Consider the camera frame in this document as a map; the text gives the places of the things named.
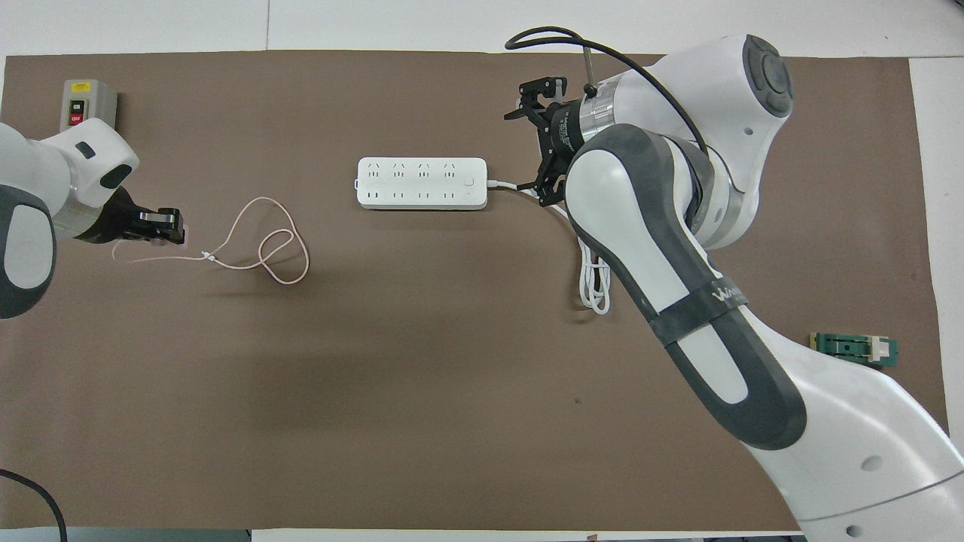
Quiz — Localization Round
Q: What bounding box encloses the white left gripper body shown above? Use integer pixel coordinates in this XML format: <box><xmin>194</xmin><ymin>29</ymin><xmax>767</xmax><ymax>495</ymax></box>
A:
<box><xmin>41</xmin><ymin>120</ymin><xmax>142</xmax><ymax>246</ymax></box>

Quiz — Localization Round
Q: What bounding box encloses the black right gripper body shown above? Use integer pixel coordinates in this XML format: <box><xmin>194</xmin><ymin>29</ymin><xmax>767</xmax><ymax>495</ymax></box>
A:
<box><xmin>542</xmin><ymin>99</ymin><xmax>587</xmax><ymax>165</ymax></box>

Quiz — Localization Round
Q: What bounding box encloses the pink charging cable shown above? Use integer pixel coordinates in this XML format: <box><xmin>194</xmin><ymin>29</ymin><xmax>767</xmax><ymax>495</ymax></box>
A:
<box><xmin>111</xmin><ymin>197</ymin><xmax>310</xmax><ymax>285</ymax></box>

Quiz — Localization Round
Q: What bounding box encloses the white power strip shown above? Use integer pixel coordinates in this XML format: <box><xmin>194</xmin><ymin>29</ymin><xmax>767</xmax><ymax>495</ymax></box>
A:
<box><xmin>356</xmin><ymin>157</ymin><xmax>489</xmax><ymax>212</ymax></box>

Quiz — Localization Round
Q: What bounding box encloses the brown table mat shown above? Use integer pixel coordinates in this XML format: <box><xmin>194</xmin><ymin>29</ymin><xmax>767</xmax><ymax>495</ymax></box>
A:
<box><xmin>0</xmin><ymin>50</ymin><xmax>951</xmax><ymax>531</ymax></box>

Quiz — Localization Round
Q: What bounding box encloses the white power strip cord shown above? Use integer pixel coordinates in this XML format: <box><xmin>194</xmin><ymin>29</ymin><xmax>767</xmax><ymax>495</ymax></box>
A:
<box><xmin>487</xmin><ymin>179</ymin><xmax>613</xmax><ymax>315</ymax></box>

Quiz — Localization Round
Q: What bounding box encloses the grey on-off switch box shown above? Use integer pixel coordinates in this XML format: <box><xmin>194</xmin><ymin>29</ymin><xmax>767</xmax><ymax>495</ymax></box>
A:
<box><xmin>62</xmin><ymin>79</ymin><xmax>118</xmax><ymax>136</ymax></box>

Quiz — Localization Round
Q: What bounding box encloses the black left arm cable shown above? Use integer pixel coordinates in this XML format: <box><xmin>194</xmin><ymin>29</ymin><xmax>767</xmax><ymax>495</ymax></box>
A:
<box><xmin>0</xmin><ymin>467</ymin><xmax>69</xmax><ymax>542</ymax></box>

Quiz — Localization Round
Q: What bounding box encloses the green knife switch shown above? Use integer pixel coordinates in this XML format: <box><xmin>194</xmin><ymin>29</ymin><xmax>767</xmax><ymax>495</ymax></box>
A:
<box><xmin>810</xmin><ymin>332</ymin><xmax>899</xmax><ymax>370</ymax></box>

